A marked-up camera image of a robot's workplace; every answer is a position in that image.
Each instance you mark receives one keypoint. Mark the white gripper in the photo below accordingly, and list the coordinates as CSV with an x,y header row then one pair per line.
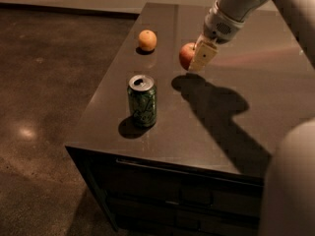
x,y
219,28

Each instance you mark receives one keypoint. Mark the red apple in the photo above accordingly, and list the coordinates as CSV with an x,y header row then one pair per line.
x,y
186,54

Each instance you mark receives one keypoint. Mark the green soda can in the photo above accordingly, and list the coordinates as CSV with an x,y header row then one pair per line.
x,y
142,96

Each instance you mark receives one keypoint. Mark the orange fruit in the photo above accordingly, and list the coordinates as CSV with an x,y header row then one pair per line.
x,y
147,40

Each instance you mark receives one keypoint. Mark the dark cabinet with drawers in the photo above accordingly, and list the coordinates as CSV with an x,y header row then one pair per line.
x,y
164,199

